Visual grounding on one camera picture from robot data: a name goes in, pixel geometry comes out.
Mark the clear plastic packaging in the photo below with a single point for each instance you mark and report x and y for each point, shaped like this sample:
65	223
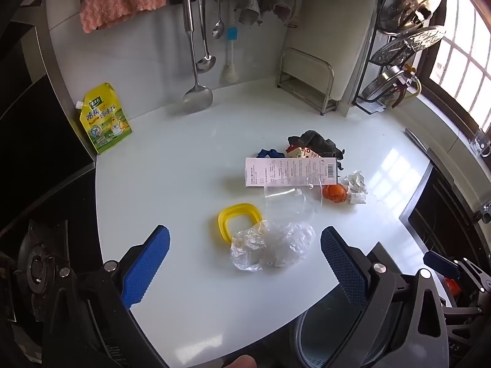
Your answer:
287	199

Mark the red plastic bag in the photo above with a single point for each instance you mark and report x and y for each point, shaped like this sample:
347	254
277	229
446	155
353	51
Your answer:
450	285

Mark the orange peel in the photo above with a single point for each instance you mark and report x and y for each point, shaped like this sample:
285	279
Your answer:
335	193

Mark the steel ladle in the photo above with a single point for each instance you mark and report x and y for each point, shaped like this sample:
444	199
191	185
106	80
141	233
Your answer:
205	65

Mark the steel spoon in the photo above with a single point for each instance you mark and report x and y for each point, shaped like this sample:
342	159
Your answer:
218	30

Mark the white cutting board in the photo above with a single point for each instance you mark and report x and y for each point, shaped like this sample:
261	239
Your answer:
337	46

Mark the blue bottle brush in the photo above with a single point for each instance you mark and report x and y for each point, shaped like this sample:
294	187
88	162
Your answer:
231	34

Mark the red and white snack packet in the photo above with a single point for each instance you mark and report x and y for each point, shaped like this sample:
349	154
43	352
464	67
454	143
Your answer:
303	152

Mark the pink packaging card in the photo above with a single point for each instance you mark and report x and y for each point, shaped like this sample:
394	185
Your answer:
287	170

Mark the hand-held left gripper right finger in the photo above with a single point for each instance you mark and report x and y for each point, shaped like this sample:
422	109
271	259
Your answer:
343	268

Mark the steel cutting board stand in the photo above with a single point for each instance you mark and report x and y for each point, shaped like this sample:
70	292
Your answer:
299	88

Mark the person's left hand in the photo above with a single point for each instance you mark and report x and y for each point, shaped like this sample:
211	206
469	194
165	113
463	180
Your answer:
239	362

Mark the steel spatula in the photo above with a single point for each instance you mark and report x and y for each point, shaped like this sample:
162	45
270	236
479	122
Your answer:
197	97

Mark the clear plastic bag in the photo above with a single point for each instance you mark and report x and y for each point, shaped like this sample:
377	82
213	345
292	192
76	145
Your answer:
268	245

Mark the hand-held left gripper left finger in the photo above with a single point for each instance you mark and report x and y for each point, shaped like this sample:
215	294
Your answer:
147	264

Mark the pink dishcloth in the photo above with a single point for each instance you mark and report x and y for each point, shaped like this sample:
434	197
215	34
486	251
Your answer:
122	2

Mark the black pot lid rack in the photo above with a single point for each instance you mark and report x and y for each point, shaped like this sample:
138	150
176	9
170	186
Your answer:
358	97

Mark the small white paper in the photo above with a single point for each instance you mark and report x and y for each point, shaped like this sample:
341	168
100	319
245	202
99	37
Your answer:
356	198

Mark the window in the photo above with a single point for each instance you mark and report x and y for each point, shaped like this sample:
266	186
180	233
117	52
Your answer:
456	65

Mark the black gas stove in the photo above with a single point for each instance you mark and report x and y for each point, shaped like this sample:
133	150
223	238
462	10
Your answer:
38	264

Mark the dark grey cloth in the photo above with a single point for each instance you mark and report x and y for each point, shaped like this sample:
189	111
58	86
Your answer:
318	142

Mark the grey perforated waste basket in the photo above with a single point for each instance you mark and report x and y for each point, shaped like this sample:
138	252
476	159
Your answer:
326	333

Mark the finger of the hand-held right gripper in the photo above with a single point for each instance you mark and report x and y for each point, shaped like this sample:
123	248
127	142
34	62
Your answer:
468	316
441	263

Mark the perforated steel steamer plate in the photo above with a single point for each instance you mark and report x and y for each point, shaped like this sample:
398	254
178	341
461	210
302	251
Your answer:
410	44

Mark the yellow seasoning pouch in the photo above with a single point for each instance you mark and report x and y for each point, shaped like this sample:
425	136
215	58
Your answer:
105	122

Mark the blue plastic piece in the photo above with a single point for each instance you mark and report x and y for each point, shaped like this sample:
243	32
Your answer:
268	153

